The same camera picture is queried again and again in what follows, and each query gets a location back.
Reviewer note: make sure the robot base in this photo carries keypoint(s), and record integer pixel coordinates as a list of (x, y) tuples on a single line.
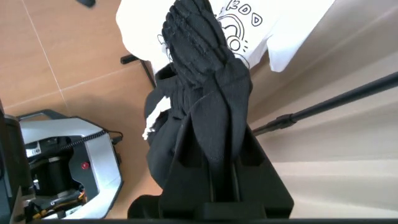
[(99, 161)]

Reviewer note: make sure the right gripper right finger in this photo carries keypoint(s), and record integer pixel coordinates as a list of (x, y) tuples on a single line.
[(264, 186)]

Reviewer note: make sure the black clothes rack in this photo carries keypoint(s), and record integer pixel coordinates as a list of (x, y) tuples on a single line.
[(326, 104)]

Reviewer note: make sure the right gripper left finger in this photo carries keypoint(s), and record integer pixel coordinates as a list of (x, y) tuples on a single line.
[(183, 186)]

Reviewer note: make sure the beige curtain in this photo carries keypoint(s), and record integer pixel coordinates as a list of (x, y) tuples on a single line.
[(342, 155)]

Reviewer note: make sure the white printed t-shirt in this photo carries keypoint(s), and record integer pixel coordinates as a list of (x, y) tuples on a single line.
[(140, 31)]

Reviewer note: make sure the black garment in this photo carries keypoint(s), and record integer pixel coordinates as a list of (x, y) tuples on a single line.
[(202, 62)]

